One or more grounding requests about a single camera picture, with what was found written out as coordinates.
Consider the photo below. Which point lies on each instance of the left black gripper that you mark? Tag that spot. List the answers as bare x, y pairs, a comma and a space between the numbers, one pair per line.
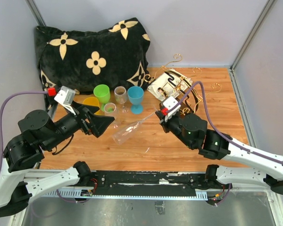
98, 124

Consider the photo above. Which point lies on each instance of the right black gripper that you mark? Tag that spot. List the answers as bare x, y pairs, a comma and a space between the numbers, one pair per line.
162, 121

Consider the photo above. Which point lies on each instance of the tall clear champagne flute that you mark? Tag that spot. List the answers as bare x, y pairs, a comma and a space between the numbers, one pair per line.
126, 132

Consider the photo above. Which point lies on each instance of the gold and black wine glass rack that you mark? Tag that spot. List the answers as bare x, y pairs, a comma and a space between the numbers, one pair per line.
192, 101

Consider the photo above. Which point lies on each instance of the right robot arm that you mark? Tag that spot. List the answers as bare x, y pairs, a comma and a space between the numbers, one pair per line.
264, 168

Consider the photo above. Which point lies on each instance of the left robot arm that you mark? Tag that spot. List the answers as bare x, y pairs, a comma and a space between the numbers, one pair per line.
38, 134

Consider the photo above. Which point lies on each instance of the short clear wine glass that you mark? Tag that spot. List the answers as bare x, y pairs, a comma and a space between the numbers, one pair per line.
110, 109

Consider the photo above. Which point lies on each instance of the yellow plastic goblet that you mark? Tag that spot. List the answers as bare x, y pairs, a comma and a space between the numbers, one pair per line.
93, 101

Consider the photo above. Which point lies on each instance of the green plastic goblet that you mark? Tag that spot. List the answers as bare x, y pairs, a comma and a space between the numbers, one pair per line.
102, 93

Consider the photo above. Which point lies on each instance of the brown tinted clear goblet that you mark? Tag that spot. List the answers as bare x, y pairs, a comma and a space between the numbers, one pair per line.
121, 97

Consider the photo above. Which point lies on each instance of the folded cream cloth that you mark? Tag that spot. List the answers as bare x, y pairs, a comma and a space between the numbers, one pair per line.
170, 83

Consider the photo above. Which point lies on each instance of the blue plastic goblet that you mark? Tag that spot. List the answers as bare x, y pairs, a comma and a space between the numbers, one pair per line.
135, 95

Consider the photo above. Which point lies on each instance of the black floral plush pillow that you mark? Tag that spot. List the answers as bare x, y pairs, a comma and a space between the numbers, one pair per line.
115, 56

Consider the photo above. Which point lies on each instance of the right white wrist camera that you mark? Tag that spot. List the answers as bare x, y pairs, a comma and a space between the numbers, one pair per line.
170, 106

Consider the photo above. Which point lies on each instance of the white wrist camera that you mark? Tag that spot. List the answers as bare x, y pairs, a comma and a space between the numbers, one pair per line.
170, 106
65, 98

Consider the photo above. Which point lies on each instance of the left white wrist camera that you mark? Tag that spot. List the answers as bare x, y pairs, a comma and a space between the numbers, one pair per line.
65, 98

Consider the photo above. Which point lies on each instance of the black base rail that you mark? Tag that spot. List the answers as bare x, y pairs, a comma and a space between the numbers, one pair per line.
147, 184

